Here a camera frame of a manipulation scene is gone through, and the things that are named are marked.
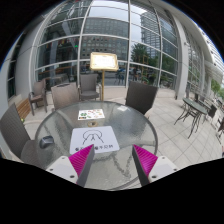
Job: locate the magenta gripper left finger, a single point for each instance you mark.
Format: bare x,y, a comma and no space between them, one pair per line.
74,168

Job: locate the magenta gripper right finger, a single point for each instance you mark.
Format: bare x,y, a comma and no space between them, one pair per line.
150,167

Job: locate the black computer mouse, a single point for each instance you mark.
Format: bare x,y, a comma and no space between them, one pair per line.
46,141

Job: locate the round glass table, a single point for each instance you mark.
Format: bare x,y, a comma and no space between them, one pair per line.
111,170

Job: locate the white paper sheet with drawing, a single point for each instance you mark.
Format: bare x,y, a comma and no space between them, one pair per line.
103,138

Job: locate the colourful menu card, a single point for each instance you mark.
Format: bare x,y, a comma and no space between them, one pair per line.
90,114

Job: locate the wicker chair near left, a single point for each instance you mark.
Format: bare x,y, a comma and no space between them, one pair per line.
17,138

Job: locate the wicker chair behind table right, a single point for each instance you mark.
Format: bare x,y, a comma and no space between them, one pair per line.
141,96

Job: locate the wicker chair behind table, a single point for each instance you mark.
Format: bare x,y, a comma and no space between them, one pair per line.
141,96
64,95

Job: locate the dark round side table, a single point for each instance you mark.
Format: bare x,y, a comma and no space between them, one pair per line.
193,109

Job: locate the wicker chair behind table left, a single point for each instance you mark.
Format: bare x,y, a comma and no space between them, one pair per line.
64,95

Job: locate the wooden bench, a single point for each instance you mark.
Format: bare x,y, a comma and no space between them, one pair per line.
23,108

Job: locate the wicker chair far centre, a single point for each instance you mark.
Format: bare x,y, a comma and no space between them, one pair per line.
87,87

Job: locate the wicker chair far left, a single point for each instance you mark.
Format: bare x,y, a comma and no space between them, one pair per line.
38,94

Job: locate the dark chair at right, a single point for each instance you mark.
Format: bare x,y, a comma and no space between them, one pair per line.
211,110

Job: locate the gold menu board stand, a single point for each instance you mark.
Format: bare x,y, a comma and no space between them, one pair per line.
104,62

